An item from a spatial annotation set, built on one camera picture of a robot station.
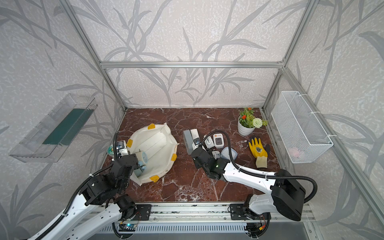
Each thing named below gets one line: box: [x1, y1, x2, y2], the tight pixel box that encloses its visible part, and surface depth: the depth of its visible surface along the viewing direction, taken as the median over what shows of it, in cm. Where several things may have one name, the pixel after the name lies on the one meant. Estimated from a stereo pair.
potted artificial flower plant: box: [237, 107, 268, 136], surface depth 96 cm
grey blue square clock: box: [183, 129, 194, 155], surface depth 93 cm
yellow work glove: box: [248, 137, 269, 168], surface depth 96 cm
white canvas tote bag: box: [127, 122, 179, 186], surface depth 88 cm
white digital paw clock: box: [213, 133, 225, 149], surface depth 98 cm
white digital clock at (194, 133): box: [189, 128, 200, 140], surface depth 98 cm
